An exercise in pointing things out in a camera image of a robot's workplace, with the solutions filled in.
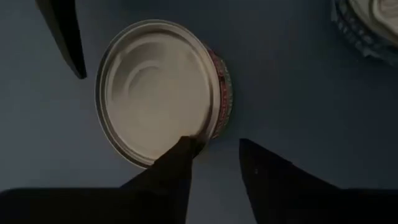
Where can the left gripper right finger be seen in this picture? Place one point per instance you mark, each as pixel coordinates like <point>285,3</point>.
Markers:
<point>295,193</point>

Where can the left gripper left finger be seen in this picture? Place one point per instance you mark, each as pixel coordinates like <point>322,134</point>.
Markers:
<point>140,199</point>

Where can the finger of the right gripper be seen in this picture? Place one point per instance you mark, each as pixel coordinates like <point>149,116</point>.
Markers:
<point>63,34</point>

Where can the blue table mat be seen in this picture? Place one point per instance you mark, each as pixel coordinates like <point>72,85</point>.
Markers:
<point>295,93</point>

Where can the dark blue label tuna can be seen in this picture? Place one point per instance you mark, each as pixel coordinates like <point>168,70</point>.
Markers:
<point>367,25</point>

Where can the green label tuna can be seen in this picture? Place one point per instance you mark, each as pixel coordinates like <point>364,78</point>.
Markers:
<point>155,93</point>

